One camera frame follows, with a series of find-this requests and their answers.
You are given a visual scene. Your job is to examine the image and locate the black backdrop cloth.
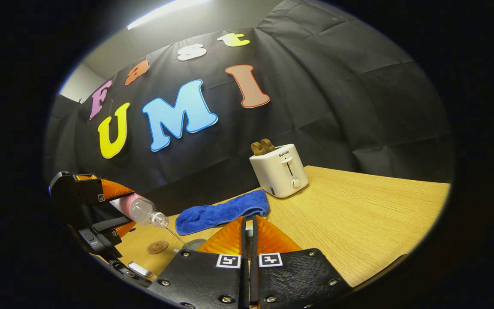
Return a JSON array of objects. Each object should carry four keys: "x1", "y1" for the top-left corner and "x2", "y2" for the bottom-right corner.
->
[{"x1": 43, "y1": 0, "x2": 455, "y2": 217}]

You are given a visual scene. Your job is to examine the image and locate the white toaster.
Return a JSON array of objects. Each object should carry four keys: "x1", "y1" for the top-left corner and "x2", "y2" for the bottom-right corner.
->
[{"x1": 249, "y1": 144, "x2": 309, "y2": 198}]

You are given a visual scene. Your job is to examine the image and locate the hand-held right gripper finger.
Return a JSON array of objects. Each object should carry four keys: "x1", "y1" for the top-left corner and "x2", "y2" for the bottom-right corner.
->
[
  {"x1": 250, "y1": 215, "x2": 352, "y2": 309},
  {"x1": 148, "y1": 216, "x2": 250, "y2": 309}
]

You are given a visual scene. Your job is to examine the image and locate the clear plastic water bottle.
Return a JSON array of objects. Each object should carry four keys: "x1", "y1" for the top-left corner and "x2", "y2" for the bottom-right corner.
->
[{"x1": 110, "y1": 193, "x2": 169, "y2": 228}]

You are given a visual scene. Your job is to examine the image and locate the blue towel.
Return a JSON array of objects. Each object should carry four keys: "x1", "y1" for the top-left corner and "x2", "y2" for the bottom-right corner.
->
[{"x1": 175, "y1": 190, "x2": 270, "y2": 235}]

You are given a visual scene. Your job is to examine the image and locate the round wooden coaster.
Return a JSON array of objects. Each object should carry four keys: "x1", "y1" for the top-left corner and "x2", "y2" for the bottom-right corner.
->
[{"x1": 147, "y1": 240, "x2": 169, "y2": 254}]

